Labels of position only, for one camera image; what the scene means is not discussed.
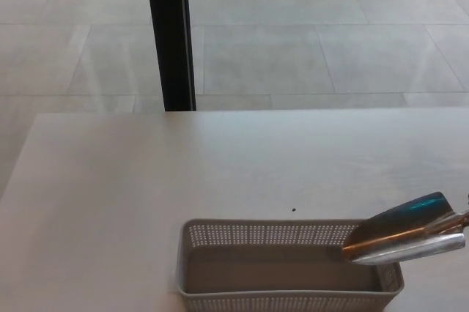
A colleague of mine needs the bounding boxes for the metal garden trowel wooden handle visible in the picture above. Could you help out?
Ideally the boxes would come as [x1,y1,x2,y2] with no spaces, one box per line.
[341,190,469,267]

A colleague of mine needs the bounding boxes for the grey perforated plastic basket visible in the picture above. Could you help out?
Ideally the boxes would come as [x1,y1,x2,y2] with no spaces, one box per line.
[176,218,405,312]

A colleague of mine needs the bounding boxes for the black vertical post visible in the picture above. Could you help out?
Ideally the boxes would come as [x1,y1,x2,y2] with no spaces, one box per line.
[144,0,198,112]

